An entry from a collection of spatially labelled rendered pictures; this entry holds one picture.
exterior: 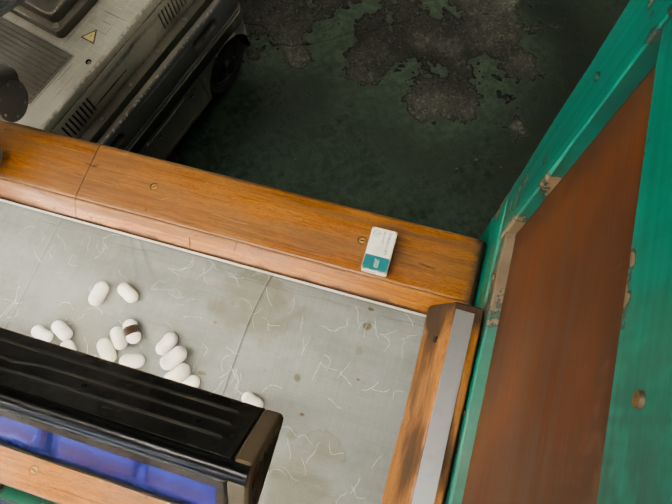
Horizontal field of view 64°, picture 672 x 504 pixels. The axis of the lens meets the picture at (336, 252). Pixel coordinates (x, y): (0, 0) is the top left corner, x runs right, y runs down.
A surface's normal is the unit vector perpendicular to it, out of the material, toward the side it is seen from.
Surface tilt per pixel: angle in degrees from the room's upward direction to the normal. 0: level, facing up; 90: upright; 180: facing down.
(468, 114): 0
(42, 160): 0
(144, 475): 58
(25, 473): 0
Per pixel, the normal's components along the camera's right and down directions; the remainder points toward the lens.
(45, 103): -0.04, -0.30
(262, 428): 0.22, -0.94
